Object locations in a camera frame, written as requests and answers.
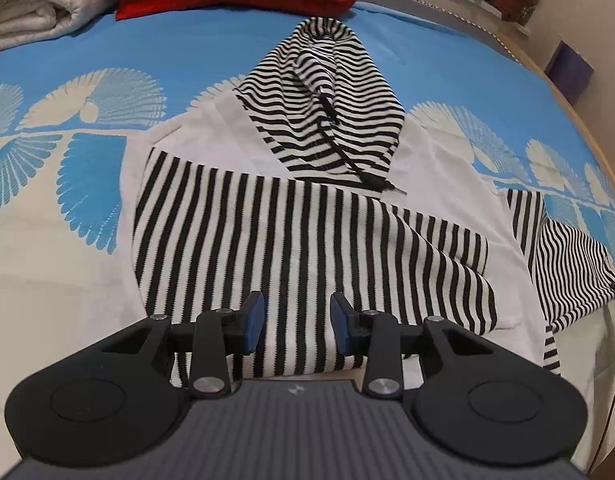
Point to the grey mattress edge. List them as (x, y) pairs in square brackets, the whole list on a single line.
[(437, 7)]

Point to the blue white patterned bedsheet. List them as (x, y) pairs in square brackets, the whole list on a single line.
[(68, 107)]

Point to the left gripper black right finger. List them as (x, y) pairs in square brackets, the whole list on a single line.
[(472, 397)]

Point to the black white striped hoodie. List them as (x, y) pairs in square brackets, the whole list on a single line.
[(308, 179)]

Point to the purple rolled mat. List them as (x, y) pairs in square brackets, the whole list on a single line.
[(569, 72)]

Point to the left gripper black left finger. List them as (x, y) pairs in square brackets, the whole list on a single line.
[(125, 394)]

